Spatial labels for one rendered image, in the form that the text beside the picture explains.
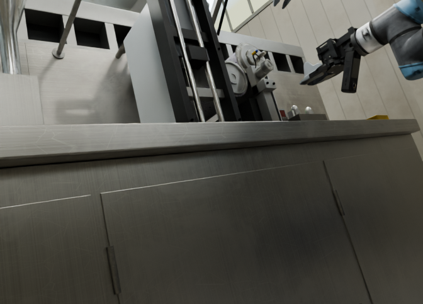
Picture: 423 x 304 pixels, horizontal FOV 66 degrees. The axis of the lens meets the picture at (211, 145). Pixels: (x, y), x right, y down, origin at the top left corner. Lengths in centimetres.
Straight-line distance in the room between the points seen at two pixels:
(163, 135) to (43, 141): 16
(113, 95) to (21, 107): 46
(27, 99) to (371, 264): 83
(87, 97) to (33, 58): 20
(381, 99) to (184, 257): 336
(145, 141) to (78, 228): 14
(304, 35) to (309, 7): 32
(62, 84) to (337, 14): 336
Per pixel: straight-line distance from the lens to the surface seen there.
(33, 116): 82
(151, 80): 103
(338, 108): 386
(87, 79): 121
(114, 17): 143
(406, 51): 92
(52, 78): 118
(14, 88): 84
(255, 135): 58
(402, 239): 94
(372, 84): 375
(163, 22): 83
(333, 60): 102
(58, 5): 137
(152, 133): 46
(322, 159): 76
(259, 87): 107
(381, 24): 97
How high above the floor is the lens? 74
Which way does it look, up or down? 14 degrees up
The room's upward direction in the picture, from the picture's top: 15 degrees counter-clockwise
